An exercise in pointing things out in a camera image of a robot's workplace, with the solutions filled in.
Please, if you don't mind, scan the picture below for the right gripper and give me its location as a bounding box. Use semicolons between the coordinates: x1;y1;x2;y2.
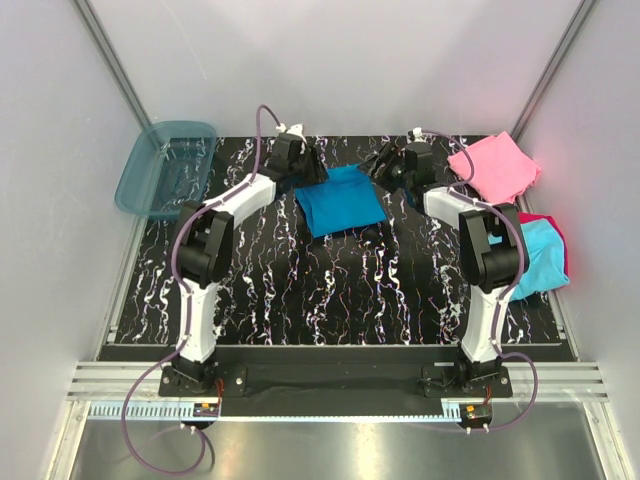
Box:
356;142;413;195

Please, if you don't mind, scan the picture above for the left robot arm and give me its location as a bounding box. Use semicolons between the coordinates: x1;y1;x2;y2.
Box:
170;124;328;396

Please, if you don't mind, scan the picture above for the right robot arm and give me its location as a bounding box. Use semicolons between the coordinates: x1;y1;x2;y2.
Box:
358;141;529;397

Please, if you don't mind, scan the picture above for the pink folded t-shirt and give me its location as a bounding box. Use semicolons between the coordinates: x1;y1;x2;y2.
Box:
466;132;541;204

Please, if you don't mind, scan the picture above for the teal plastic bin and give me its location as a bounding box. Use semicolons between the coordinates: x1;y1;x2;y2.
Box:
114;120;217;220

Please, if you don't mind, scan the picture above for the magenta folded t-shirt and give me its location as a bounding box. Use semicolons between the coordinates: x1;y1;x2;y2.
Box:
518;212;570;277

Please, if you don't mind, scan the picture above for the light blue folded t-shirt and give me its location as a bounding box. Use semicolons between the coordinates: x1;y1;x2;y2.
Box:
509;219;570;302

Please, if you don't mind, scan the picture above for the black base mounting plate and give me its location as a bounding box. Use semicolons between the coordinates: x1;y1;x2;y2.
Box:
159;346;513;418

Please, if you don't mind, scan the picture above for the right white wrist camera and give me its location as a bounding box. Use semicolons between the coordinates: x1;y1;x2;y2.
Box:
407;127;426;143

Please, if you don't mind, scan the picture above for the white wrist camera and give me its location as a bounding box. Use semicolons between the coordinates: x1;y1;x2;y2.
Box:
407;127;426;143
276;123;307;143

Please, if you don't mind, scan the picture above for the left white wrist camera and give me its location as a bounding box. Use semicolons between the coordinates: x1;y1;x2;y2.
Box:
276;123;307;143

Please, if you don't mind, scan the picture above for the right corner frame post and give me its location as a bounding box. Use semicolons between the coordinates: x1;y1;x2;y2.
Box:
510;0;599;143

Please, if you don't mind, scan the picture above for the corner frame post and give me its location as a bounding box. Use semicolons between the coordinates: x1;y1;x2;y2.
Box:
510;0;599;143
70;0;152;129

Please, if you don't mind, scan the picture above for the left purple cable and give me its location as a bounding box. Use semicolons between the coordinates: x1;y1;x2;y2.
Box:
121;104;284;474

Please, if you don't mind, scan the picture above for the left corner frame post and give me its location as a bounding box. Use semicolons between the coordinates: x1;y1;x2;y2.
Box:
70;0;152;129

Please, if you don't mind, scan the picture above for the slotted cable duct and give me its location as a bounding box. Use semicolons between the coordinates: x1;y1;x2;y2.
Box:
89;399;486;423

